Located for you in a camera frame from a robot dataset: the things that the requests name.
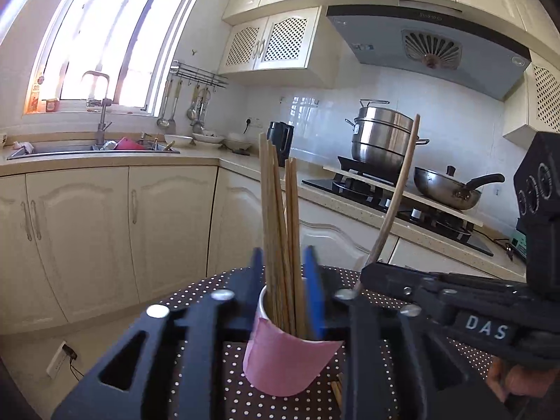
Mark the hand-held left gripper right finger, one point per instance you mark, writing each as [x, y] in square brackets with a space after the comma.
[314, 293]

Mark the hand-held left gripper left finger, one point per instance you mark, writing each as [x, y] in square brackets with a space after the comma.
[256, 280]

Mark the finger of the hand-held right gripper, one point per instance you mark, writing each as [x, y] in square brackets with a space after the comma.
[385, 278]

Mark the bunch of wooden chopsticks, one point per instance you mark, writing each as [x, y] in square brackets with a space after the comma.
[273, 227]

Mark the pink cup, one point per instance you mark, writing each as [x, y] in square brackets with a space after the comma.
[284, 358]

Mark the wooden chopstick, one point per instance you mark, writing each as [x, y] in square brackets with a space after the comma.
[400, 188]

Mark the pile of wooden chopsticks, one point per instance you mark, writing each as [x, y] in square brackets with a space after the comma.
[337, 391]

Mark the person's right hand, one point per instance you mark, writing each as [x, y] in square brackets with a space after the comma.
[503, 380]

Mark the green electric cooker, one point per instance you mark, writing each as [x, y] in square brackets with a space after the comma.
[521, 245]

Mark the light wooden board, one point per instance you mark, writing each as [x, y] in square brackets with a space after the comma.
[433, 205]

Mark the black gas stove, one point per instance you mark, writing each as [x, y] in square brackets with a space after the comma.
[350, 186]

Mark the stacked white bowls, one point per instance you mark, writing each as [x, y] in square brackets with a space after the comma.
[238, 144]

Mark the black electric kettle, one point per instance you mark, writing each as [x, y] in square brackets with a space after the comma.
[280, 144]

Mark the steel steamer pot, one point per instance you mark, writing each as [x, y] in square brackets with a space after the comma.
[385, 140]

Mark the cream lattice door cabinet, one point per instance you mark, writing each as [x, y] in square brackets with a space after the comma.
[544, 96]
[284, 39]

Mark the white plate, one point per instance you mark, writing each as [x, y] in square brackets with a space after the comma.
[209, 138]

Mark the white bowl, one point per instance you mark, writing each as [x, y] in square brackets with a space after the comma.
[178, 141]

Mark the pink dish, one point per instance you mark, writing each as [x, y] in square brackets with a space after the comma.
[127, 144]

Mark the beige countertop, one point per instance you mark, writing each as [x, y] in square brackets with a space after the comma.
[109, 161]

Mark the hanging steel ladle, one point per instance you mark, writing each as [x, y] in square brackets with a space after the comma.
[164, 109]

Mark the white power strip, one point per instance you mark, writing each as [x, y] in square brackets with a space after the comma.
[57, 361]

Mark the steel faucet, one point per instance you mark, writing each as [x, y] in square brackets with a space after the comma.
[103, 118]

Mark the steel sink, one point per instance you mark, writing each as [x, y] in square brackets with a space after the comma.
[57, 148]

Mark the grey range hood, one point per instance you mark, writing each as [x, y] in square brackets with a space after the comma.
[393, 39]

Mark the small red jar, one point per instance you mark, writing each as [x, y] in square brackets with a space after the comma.
[52, 106]

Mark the orange bottle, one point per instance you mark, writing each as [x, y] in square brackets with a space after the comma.
[35, 96]

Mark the window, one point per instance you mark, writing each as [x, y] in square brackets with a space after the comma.
[109, 30]

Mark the white wall socket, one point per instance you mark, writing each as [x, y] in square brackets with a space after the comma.
[250, 123]

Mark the steel utensil rail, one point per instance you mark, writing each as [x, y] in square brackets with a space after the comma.
[197, 74]

